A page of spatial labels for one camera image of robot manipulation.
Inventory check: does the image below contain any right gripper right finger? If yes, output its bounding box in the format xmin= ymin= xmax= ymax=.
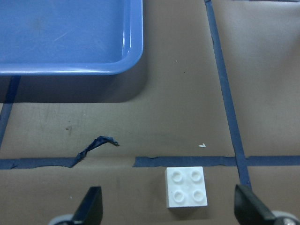
xmin=234 ymin=185 xmax=281 ymax=225

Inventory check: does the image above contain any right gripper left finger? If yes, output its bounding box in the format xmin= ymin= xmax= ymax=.
xmin=71 ymin=187 xmax=103 ymax=225

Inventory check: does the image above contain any white block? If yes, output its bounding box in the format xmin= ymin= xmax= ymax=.
xmin=165 ymin=166 xmax=208 ymax=208

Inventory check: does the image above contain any blue plastic tray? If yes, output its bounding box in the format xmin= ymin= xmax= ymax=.
xmin=0 ymin=0 xmax=143 ymax=76

